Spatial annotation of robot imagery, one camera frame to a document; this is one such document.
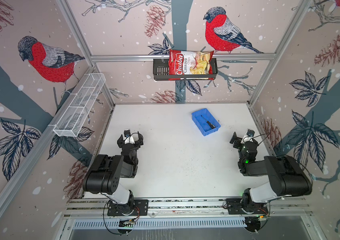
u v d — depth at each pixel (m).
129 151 0.68
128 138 0.76
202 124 1.07
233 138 0.84
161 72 0.94
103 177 0.44
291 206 0.76
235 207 0.73
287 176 0.45
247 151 0.69
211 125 1.05
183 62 0.88
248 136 0.77
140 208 0.73
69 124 0.70
